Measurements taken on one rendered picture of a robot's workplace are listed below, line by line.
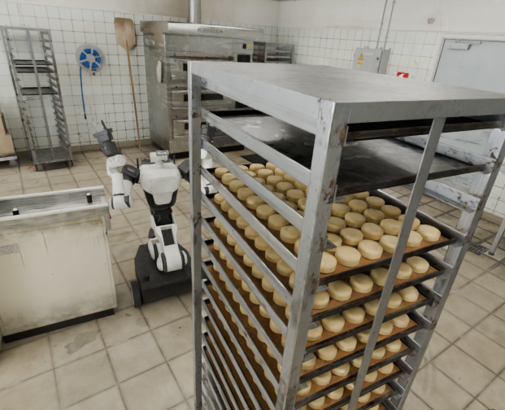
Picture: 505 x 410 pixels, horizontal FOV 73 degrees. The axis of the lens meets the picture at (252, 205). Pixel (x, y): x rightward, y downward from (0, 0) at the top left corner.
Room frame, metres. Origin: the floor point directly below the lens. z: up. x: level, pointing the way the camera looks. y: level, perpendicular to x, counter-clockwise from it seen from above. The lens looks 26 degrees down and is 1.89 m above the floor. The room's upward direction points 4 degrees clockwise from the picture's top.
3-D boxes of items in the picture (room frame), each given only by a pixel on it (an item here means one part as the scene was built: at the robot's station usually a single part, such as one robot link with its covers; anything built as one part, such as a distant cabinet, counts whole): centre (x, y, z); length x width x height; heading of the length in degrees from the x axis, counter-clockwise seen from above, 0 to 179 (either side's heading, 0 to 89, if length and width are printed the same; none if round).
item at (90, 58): (5.52, 2.60, 1.10); 0.41 x 0.17 x 1.10; 126
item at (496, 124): (0.85, -0.16, 1.77); 0.60 x 0.40 x 0.02; 29
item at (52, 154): (4.77, 3.04, 0.93); 0.64 x 0.51 x 1.78; 38
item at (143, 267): (2.32, 0.70, 0.19); 0.64 x 0.52 x 0.33; 27
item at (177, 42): (6.00, 0.99, 1.00); 1.56 x 1.20 x 2.01; 126
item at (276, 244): (0.77, 0.02, 1.50); 0.64 x 0.03 x 0.03; 29
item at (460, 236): (0.96, -0.33, 1.50); 0.64 x 0.03 x 0.03; 29
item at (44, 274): (1.83, 1.30, 0.45); 0.70 x 0.34 x 0.90; 118
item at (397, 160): (0.85, -0.16, 1.68); 0.60 x 0.40 x 0.02; 29
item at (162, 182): (2.32, 0.70, 0.89); 0.34 x 0.30 x 0.36; 117
